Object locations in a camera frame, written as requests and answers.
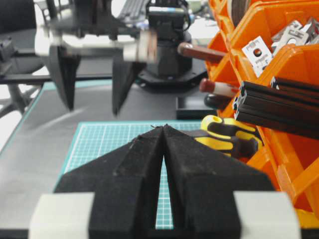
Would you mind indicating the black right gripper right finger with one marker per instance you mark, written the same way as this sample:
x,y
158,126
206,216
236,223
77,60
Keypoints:
x,y
214,196

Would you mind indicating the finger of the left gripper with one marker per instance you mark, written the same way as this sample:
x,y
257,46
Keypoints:
x,y
124,74
63,70

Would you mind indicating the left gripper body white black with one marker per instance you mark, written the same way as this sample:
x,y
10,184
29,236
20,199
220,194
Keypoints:
x,y
89,27

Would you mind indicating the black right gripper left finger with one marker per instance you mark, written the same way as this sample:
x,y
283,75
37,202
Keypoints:
x,y
111,197

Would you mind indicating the green cutting mat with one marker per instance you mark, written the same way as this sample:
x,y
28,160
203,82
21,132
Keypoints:
x,y
34,156

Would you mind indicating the black shallow tray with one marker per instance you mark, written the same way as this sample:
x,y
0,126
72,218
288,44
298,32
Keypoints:
x,y
192,108

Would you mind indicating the orange bin with extrusions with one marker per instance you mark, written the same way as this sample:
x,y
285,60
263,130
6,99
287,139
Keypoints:
x,y
292,163

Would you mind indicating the upper aluminium extrusion profile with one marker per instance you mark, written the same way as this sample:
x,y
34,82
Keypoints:
x,y
276,109

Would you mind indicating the aluminium extrusion profile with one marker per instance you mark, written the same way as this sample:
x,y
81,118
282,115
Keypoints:
x,y
276,109
297,87

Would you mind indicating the lower aluminium extrusion profile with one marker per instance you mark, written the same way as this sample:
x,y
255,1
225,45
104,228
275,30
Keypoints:
x,y
297,87

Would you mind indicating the pile of metal brackets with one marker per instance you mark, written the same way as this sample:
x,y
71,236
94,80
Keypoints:
x,y
260,56

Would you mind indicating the orange bin with brackets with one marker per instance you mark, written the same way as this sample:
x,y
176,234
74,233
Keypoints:
x,y
264,19

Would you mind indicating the large yellow screwdriver handle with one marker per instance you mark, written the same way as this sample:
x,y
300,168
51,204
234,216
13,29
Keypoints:
x,y
228,136

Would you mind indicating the brown long screwdriver handle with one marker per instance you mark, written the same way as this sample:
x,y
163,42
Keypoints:
x,y
198,52

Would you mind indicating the black round screwdriver handle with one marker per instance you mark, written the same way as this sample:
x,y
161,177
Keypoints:
x,y
217,101

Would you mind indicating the brown white screwdriver handle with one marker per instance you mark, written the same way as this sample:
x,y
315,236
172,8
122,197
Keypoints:
x,y
218,88

